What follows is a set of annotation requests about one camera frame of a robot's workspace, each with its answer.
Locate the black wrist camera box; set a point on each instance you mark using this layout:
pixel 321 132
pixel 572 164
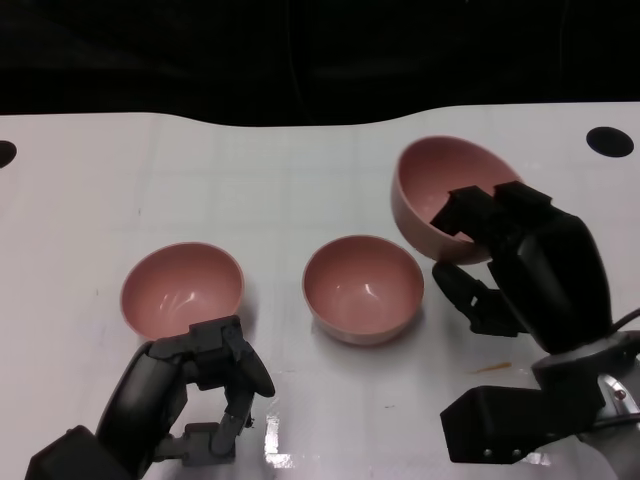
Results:
pixel 70 457
pixel 500 420

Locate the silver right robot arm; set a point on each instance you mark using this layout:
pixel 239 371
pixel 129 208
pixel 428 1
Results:
pixel 620 395

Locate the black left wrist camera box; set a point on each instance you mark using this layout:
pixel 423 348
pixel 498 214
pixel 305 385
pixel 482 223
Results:
pixel 70 457

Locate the pink plastic bowl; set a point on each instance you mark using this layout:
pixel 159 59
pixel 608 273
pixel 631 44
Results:
pixel 440 165
pixel 362 290
pixel 180 287

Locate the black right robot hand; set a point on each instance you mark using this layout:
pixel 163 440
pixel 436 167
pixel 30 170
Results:
pixel 555 280

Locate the small orange scrap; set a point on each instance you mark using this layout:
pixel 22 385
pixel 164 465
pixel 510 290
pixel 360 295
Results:
pixel 492 368

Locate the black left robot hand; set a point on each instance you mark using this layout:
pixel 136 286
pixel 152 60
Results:
pixel 140 400

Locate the black round table grommet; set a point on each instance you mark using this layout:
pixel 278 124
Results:
pixel 6 154
pixel 610 141

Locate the black background cloth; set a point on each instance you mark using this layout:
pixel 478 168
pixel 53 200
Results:
pixel 320 55

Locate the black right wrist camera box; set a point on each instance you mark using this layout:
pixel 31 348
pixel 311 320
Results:
pixel 500 420

